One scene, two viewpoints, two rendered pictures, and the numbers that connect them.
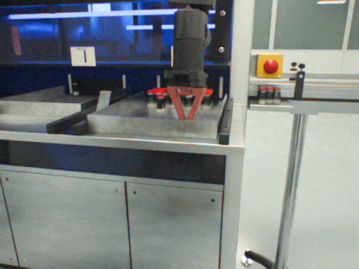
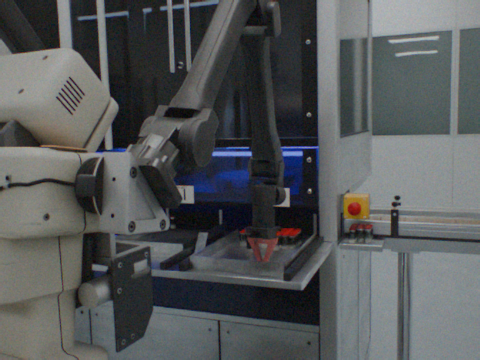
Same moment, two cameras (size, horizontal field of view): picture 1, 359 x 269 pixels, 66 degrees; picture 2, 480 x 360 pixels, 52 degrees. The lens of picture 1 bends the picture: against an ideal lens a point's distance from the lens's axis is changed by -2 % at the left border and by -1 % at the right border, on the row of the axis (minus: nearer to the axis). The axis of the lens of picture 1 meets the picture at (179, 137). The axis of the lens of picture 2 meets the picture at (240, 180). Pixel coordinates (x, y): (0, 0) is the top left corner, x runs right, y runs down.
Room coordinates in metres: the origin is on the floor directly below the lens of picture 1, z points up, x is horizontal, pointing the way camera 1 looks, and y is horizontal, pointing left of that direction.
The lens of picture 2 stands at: (-0.68, -0.16, 1.26)
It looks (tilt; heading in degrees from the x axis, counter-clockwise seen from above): 7 degrees down; 10
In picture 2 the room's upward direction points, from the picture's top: 2 degrees counter-clockwise
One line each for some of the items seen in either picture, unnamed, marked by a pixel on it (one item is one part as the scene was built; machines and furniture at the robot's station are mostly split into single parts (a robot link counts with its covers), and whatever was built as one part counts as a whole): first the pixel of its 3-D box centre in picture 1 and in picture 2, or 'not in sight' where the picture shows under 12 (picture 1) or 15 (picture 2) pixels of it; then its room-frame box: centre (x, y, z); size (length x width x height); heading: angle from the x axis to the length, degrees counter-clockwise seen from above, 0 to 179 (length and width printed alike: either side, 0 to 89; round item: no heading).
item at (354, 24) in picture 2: not in sight; (355, 56); (1.33, -0.29, 1.51); 0.85 x 0.01 x 0.59; 169
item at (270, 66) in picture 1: (270, 66); (354, 208); (0.82, -0.26, 0.99); 0.04 x 0.04 x 0.04; 79
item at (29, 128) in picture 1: (114, 113); (209, 251); (0.76, 0.18, 0.87); 0.70 x 0.48 x 0.02; 79
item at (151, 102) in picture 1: (177, 100); (267, 240); (0.77, 0.01, 0.90); 0.18 x 0.02 x 0.05; 78
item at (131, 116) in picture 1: (170, 109); (257, 249); (0.69, 0.02, 0.90); 0.34 x 0.26 x 0.04; 168
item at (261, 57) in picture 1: (268, 65); (356, 206); (0.86, -0.27, 1.00); 0.08 x 0.07 x 0.07; 169
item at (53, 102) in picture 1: (72, 98); (171, 234); (0.86, 0.33, 0.90); 0.34 x 0.26 x 0.04; 169
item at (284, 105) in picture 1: (268, 104); (363, 242); (0.90, -0.29, 0.87); 0.14 x 0.13 x 0.02; 169
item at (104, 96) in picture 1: (93, 107); (193, 247); (0.65, 0.20, 0.91); 0.14 x 0.03 x 0.06; 168
